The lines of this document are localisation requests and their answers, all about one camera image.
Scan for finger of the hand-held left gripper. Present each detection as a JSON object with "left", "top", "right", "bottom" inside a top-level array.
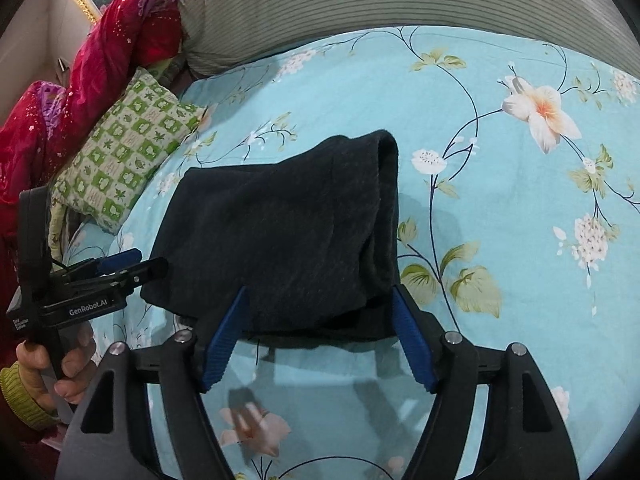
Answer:
[
  {"left": 62, "top": 248, "right": 142, "bottom": 281},
  {"left": 102, "top": 257, "right": 169, "bottom": 291}
]

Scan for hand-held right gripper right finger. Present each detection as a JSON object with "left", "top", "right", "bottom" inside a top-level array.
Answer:
[{"left": 391, "top": 284, "right": 581, "bottom": 480}]

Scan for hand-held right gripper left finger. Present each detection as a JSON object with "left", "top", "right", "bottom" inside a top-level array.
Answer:
[{"left": 55, "top": 286, "right": 251, "bottom": 480}]

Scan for black pants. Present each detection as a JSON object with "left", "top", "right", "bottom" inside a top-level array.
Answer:
[{"left": 140, "top": 129, "right": 402, "bottom": 351}]

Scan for person's left forearm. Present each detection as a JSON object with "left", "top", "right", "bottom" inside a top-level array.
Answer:
[{"left": 0, "top": 362, "right": 61, "bottom": 446}]

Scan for person's left hand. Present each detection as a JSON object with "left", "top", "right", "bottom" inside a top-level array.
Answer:
[{"left": 15, "top": 321, "right": 97, "bottom": 413}]

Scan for green checkered pillow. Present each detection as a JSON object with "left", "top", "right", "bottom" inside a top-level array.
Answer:
[{"left": 50, "top": 66, "right": 207, "bottom": 236}]

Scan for red quilt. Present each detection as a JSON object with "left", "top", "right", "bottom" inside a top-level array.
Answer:
[{"left": 0, "top": 0, "right": 188, "bottom": 206}]

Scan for blue floral bedsheet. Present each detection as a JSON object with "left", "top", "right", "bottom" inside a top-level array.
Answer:
[{"left": 47, "top": 25, "right": 640, "bottom": 480}]

